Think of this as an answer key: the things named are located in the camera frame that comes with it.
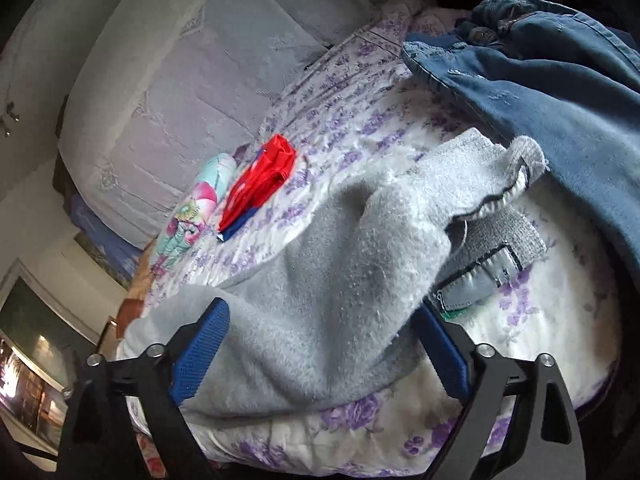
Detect red folded garment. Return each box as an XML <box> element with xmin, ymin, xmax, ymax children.
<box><xmin>217</xmin><ymin>134</ymin><xmax>296</xmax><ymax>242</ymax></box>

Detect blue denim jeans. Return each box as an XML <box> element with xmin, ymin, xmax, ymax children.
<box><xmin>401</xmin><ymin>0</ymin><xmax>639</xmax><ymax>276</ymax></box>

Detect dark window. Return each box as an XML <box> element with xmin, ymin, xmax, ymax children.
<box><xmin>1</xmin><ymin>276</ymin><xmax>94</xmax><ymax>448</ymax></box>

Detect purple floral bedsheet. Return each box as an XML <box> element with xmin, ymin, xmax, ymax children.
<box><xmin>117</xmin><ymin>0</ymin><xmax>620</xmax><ymax>478</ymax></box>

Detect grey fleece pants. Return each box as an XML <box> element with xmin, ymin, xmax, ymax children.
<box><xmin>117</xmin><ymin>129</ymin><xmax>546</xmax><ymax>417</ymax></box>

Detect grey upholstered headboard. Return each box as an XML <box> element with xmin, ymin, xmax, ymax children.
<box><xmin>58</xmin><ymin>0</ymin><xmax>390</xmax><ymax>247</ymax></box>

